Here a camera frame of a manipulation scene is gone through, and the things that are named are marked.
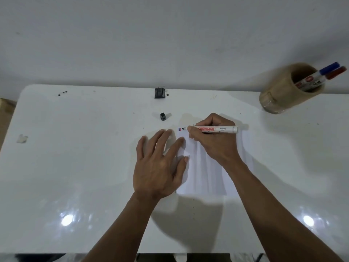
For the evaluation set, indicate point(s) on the person's left hand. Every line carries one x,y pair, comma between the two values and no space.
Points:
156,171

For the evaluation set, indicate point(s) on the person's right hand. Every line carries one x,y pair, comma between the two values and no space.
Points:
218,144

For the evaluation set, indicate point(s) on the person's left little finger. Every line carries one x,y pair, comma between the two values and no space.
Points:
142,147

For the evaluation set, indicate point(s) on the person's left thumb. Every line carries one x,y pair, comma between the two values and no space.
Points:
183,169

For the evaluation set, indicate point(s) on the person's right thumb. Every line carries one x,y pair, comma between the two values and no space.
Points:
195,133

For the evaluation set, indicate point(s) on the person's left middle finger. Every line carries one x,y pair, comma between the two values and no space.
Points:
166,140

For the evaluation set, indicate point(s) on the white paper sheet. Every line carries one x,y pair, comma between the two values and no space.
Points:
207,177

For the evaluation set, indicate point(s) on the white marker pen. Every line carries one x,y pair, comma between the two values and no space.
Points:
227,129

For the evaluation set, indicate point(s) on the person's left forearm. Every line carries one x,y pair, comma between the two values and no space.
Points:
128,229

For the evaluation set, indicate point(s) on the person's right forearm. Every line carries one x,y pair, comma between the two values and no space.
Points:
272,215

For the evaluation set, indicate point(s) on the black marker cap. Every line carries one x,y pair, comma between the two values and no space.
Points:
163,116

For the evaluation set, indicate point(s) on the black plastic clip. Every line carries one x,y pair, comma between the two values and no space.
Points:
159,93

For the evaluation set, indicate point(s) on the small dark crumbs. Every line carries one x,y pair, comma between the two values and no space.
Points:
63,92

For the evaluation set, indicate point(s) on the wooden pen holder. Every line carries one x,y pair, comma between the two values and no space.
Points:
283,92

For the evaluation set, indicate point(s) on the small tape scrap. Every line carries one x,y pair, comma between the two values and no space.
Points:
21,138

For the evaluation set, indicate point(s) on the cardboard box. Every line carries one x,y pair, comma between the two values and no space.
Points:
6,117

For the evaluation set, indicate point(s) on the blue capped marker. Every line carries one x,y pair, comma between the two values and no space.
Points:
328,68

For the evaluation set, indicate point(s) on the red capped marker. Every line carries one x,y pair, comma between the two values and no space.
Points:
336,73

